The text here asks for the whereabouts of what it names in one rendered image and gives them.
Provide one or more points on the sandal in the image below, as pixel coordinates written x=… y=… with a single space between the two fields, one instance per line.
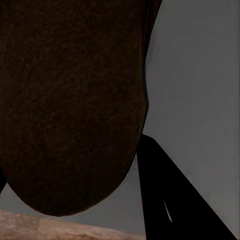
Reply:
x=73 y=98

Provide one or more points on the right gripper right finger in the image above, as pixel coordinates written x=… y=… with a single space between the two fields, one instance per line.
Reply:
x=173 y=209

